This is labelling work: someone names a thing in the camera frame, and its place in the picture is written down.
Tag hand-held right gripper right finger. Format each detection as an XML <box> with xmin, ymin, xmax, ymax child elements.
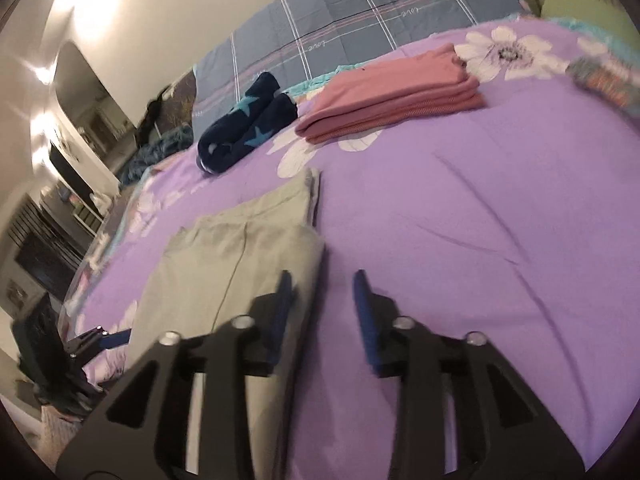
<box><xmin>352</xmin><ymin>269</ymin><xmax>587</xmax><ymax>480</ymax></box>

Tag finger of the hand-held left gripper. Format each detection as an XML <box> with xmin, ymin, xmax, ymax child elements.
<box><xmin>62</xmin><ymin>326</ymin><xmax>135</xmax><ymax>362</ymax></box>

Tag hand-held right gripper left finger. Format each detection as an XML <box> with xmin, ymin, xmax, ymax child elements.
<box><xmin>55</xmin><ymin>270</ymin><xmax>297</xmax><ymax>480</ymax></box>

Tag grey beige small pants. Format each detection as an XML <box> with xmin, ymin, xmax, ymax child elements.
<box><xmin>121</xmin><ymin>166</ymin><xmax>329</xmax><ymax>471</ymax></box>

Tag dark cabinet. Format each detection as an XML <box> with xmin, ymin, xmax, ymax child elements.
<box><xmin>9</xmin><ymin>194</ymin><xmax>98</xmax><ymax>303</ymax></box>

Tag purple floral bedsheet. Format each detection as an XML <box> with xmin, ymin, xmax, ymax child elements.
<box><xmin>75</xmin><ymin>14</ymin><xmax>640</xmax><ymax>471</ymax></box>

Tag navy star print garment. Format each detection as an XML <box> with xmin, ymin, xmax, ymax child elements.
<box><xmin>196</xmin><ymin>71</ymin><xmax>300</xmax><ymax>177</ymax></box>

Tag dark teal knit blanket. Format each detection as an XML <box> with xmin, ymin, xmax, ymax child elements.
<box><xmin>118</xmin><ymin>124</ymin><xmax>197</xmax><ymax>187</ymax></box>

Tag folded pink garment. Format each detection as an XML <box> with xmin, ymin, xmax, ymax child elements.
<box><xmin>294</xmin><ymin>42</ymin><xmax>489</xmax><ymax>145</ymax></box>

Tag brown floral cover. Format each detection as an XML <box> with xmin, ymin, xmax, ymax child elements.
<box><xmin>164</xmin><ymin>69</ymin><xmax>199</xmax><ymax>132</ymax></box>

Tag blue plaid pillow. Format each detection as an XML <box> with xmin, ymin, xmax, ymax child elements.
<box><xmin>191</xmin><ymin>0</ymin><xmax>540</xmax><ymax>127</ymax></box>

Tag multicolour patterned folded cloth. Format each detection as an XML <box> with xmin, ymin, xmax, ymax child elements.
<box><xmin>567</xmin><ymin>54</ymin><xmax>640</xmax><ymax>113</ymax></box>

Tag green pillow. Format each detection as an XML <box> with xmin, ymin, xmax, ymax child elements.
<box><xmin>539</xmin><ymin>0</ymin><xmax>635</xmax><ymax>37</ymax></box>

